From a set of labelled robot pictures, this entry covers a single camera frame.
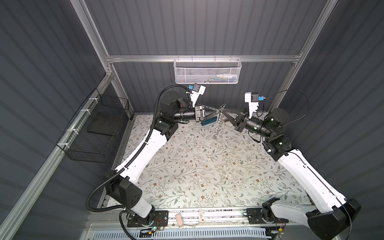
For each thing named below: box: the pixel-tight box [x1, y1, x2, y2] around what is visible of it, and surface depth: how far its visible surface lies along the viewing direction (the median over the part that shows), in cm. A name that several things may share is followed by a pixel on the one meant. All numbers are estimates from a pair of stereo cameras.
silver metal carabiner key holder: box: [213, 103, 226, 140], surface depth 60 cm
